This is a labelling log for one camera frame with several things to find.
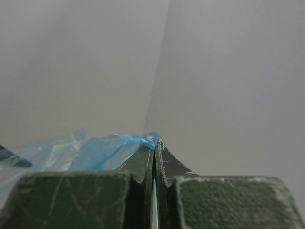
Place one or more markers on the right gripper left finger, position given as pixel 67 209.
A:
pixel 118 199

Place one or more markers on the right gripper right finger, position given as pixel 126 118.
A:
pixel 187 200

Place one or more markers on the blue plastic trash bag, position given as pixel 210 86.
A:
pixel 71 152

